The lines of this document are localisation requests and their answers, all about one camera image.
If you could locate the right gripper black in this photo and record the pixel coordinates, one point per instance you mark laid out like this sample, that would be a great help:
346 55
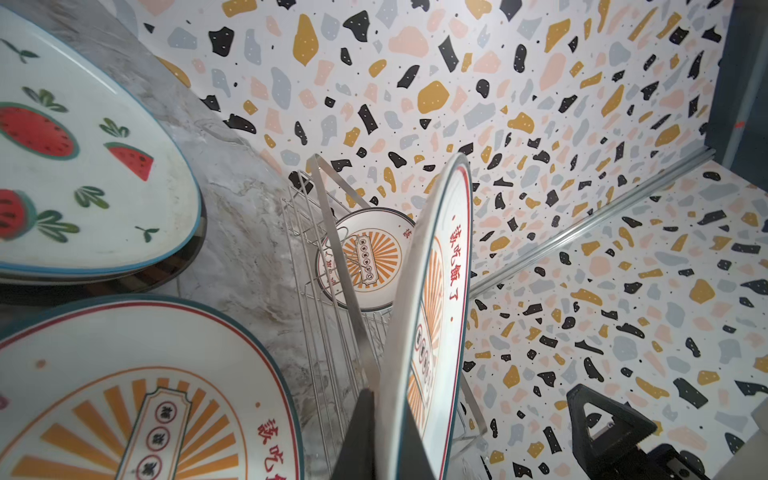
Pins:
605 431

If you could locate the dark rimmed cream plate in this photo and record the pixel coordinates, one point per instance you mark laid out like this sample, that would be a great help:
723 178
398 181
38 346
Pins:
141 281

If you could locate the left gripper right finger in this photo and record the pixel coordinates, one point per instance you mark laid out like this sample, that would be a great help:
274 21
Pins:
412 460

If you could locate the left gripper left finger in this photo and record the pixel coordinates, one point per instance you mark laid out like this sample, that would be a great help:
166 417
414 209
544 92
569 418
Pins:
356 460

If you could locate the orange sunburst plate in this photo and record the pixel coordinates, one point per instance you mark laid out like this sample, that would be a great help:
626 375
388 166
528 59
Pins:
375 242

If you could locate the metal wire dish rack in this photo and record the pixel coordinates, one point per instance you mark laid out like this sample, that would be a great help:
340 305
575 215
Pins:
345 345

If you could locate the fruit pattern blue-rim plate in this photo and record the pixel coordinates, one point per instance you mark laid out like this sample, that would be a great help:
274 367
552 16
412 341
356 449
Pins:
91 185

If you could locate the orange pattern white plate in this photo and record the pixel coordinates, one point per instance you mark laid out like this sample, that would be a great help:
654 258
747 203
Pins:
143 387

